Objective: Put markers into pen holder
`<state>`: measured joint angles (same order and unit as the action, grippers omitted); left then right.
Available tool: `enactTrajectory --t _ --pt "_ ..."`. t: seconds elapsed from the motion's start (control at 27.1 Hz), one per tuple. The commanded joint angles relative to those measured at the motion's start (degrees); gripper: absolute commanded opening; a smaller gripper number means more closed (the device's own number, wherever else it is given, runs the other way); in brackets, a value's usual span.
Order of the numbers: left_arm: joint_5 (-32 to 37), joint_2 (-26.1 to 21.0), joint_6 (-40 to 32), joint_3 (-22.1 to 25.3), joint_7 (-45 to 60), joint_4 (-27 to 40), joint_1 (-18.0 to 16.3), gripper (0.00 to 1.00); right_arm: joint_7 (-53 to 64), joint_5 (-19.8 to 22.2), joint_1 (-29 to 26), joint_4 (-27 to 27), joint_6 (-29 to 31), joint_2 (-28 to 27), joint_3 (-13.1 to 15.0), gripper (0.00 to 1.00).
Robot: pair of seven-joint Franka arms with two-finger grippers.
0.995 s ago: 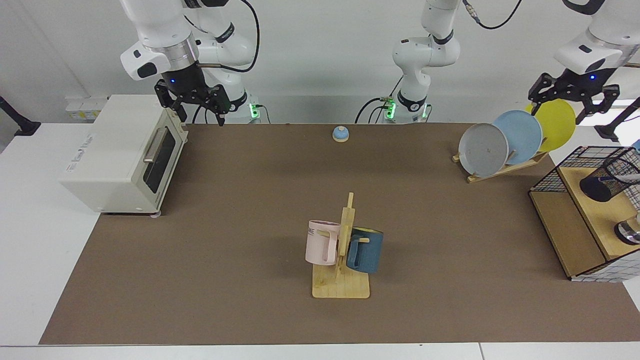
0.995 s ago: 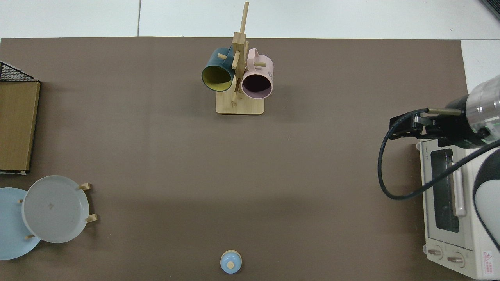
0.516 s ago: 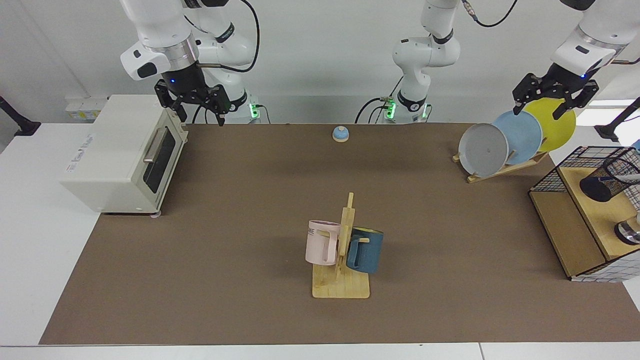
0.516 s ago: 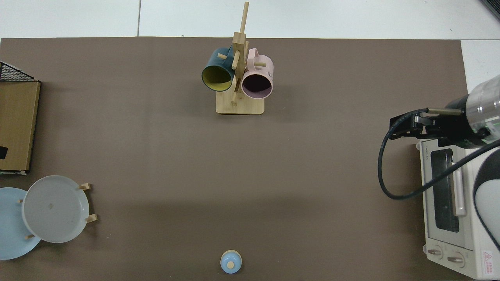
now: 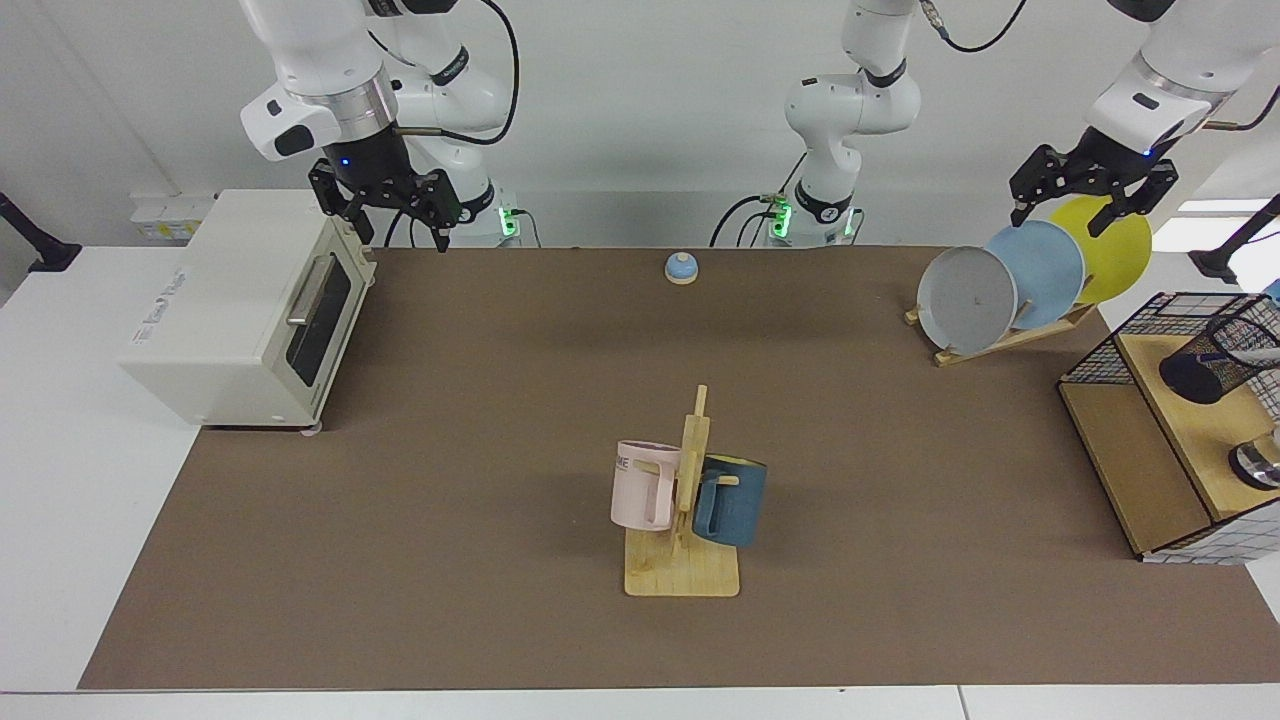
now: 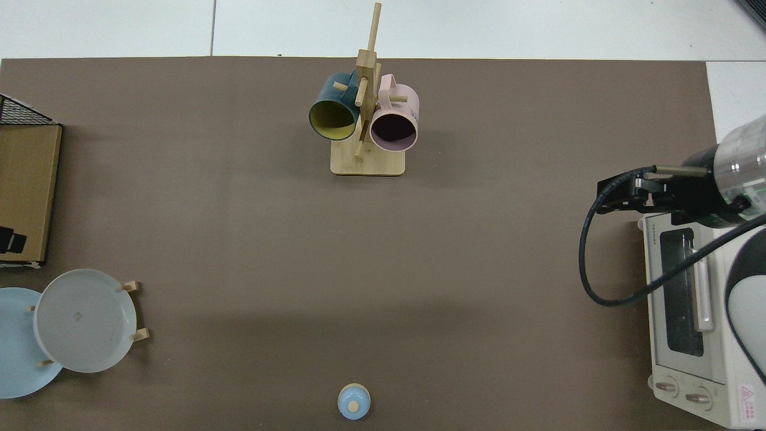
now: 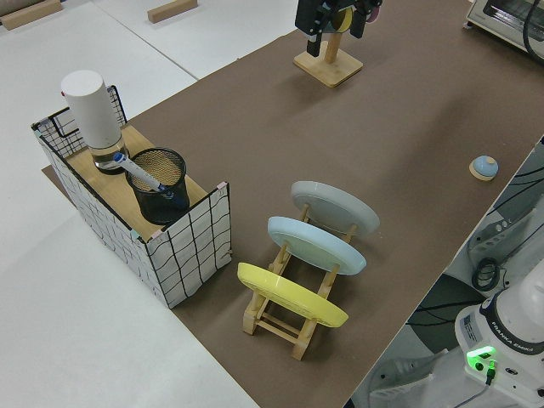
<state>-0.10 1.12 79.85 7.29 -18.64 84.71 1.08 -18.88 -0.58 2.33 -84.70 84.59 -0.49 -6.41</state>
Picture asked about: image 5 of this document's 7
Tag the black mesh pen holder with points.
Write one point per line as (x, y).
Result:
(1195, 380)

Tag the yellow plate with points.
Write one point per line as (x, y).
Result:
(1125, 255)

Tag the light blue plate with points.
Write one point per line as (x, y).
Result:
(1045, 265)

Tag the grey plate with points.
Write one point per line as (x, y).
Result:
(965, 300)

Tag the black stand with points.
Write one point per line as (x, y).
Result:
(50, 255)
(1215, 262)

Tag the wooden plate rack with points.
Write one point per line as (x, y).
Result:
(1000, 343)

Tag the pale toaster oven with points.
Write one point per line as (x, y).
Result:
(220, 310)

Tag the small blue round thing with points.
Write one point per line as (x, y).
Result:
(681, 267)

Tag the brown table cloth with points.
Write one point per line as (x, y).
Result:
(450, 500)

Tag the silver metal knob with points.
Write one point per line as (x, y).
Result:
(1258, 465)

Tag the pink cup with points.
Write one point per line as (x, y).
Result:
(640, 490)

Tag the dark teal cup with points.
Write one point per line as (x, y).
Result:
(740, 500)

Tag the wooden cup stand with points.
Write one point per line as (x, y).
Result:
(680, 575)

